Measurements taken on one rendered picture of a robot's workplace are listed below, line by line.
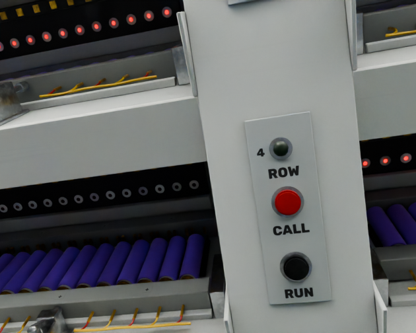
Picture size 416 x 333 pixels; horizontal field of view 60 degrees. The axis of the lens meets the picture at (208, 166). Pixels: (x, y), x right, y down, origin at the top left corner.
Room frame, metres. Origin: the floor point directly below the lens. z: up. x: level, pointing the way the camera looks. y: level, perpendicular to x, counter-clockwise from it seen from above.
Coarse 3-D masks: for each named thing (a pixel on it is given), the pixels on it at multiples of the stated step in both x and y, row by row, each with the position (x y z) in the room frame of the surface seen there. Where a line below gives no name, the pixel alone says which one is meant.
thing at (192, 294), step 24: (96, 288) 0.31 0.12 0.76; (120, 288) 0.31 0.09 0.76; (144, 288) 0.30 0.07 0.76; (168, 288) 0.30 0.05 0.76; (192, 288) 0.29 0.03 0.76; (0, 312) 0.32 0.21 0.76; (24, 312) 0.31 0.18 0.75; (72, 312) 0.31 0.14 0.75; (96, 312) 0.30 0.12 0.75; (120, 312) 0.30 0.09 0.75; (144, 312) 0.30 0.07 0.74
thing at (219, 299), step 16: (96, 208) 0.43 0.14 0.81; (112, 208) 0.43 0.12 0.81; (128, 208) 0.42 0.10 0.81; (144, 208) 0.42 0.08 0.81; (160, 208) 0.42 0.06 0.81; (176, 208) 0.42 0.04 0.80; (192, 208) 0.42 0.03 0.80; (208, 208) 0.41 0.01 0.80; (0, 224) 0.45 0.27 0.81; (16, 224) 0.45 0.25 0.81; (32, 224) 0.45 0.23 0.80; (48, 224) 0.44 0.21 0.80; (64, 224) 0.44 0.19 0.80; (208, 256) 0.37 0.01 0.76; (208, 272) 0.34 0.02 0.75; (224, 272) 0.30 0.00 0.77; (224, 288) 0.28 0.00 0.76; (224, 304) 0.28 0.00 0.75; (192, 320) 0.29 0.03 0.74; (208, 320) 0.28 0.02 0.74; (224, 320) 0.22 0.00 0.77
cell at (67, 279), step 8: (88, 248) 0.39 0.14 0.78; (80, 256) 0.38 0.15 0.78; (88, 256) 0.38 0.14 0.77; (72, 264) 0.37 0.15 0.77; (80, 264) 0.36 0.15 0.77; (72, 272) 0.35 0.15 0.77; (80, 272) 0.36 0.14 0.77; (64, 280) 0.34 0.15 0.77; (72, 280) 0.34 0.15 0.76; (72, 288) 0.34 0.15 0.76
